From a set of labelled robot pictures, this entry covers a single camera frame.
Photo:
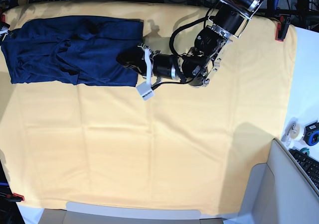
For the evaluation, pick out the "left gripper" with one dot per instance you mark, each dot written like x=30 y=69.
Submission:
x=163 y=66

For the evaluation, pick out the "blue long-sleeve shirt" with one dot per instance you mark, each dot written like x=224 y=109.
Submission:
x=73 y=50

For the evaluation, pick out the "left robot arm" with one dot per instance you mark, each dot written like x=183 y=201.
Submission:
x=196 y=67

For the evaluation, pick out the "yellow table cloth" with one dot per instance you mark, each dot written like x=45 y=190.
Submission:
x=184 y=149

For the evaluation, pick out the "red clamp top right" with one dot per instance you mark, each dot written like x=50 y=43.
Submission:
x=284 y=22

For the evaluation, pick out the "clear tape roll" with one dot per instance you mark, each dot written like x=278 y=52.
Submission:
x=295 y=131

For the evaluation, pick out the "red clamp bottom left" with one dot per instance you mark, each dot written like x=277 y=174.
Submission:
x=14 y=198

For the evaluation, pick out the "blue tape measure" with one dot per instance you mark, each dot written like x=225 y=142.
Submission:
x=311 y=136

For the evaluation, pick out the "green tape roll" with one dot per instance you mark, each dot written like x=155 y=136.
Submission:
x=305 y=151

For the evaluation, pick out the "white cardboard box right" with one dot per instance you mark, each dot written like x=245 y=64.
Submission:
x=279 y=192

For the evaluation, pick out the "black keyboard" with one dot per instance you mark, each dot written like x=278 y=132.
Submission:
x=307 y=167

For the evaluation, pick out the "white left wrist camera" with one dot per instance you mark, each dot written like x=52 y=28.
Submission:
x=145 y=91

